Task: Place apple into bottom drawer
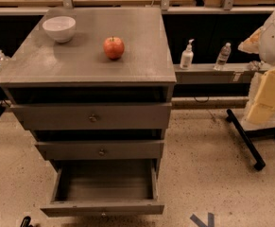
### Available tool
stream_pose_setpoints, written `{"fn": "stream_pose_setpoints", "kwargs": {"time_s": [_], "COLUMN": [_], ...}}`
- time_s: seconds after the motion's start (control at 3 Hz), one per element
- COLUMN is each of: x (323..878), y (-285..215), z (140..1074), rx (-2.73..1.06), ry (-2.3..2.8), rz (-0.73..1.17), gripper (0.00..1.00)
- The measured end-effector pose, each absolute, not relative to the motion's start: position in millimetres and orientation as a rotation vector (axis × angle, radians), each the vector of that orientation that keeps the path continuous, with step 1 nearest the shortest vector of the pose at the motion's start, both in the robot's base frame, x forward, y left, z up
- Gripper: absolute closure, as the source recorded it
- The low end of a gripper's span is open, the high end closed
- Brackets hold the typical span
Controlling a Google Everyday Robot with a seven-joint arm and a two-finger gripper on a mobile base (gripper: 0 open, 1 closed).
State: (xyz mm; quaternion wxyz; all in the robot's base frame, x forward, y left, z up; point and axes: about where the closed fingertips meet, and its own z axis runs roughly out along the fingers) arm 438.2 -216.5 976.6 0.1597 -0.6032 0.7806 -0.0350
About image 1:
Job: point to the grey middle drawer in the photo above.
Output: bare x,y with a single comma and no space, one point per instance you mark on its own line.
100,150

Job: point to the grey open bottom drawer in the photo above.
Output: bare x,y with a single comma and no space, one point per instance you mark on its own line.
105,188

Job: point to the red apple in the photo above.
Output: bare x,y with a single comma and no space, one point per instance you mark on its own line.
113,48

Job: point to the white ceramic bowl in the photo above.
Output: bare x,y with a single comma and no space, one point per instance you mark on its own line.
61,28

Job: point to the black stand base bar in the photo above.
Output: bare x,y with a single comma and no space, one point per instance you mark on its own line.
259,162

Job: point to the crumpled clear plastic wrap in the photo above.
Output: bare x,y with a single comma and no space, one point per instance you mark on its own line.
256,66

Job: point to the white pump lotion bottle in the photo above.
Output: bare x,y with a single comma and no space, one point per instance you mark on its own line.
187,56

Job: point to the clear plastic water bottle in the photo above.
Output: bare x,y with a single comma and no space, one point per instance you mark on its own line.
223,56

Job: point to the grey drawer cabinet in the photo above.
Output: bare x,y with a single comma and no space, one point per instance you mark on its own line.
45,72

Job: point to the grey top drawer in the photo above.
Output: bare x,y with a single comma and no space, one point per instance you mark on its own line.
105,116

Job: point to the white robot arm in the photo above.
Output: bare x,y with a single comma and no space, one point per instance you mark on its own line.
267,41

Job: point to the clear pump bottle left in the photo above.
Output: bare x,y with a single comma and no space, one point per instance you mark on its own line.
3,58

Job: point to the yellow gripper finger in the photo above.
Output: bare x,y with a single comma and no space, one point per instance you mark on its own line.
261,104
251,44

